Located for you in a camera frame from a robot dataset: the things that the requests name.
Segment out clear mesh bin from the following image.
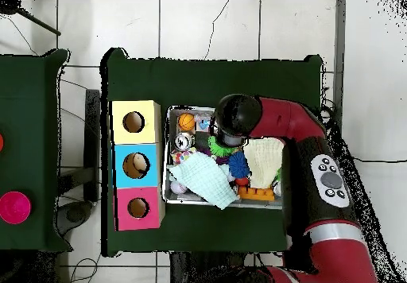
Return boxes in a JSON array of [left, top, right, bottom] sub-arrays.
[[164, 107, 287, 211]]

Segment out small white ball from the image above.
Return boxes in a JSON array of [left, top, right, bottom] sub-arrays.
[[170, 180, 188, 196]]

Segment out wooden box with three holes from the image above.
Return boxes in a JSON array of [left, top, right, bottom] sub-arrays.
[[111, 100, 166, 232]]

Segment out side table with green cloth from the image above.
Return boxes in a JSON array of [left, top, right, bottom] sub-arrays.
[[0, 48, 71, 254]]

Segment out green fuzzy toy with eyes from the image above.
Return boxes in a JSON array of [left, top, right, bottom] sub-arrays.
[[207, 135, 238, 159]]

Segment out crushed clear plastic bottle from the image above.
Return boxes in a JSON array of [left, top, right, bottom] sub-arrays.
[[193, 114, 216, 131]]

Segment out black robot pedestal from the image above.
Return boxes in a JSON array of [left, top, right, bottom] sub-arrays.
[[170, 250, 268, 283]]

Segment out black tripod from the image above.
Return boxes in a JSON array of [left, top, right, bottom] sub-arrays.
[[0, 0, 63, 37]]

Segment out silver can with closed top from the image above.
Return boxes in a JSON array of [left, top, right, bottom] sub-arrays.
[[174, 132, 194, 151]]

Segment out pink disc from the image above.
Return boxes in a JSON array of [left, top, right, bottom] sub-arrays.
[[0, 191, 33, 226]]

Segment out mint green cloth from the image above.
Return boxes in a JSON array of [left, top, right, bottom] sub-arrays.
[[168, 151, 241, 210]]

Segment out orange toy brick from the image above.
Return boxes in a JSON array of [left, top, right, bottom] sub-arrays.
[[238, 186, 276, 203]]

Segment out small orange basketball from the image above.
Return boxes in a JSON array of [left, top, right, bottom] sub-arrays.
[[177, 113, 196, 132]]

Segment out cream yellow cloth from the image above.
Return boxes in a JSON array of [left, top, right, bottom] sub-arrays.
[[243, 136, 285, 190]]

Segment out blue spiky ball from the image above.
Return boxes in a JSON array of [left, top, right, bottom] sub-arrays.
[[227, 152, 250, 179]]

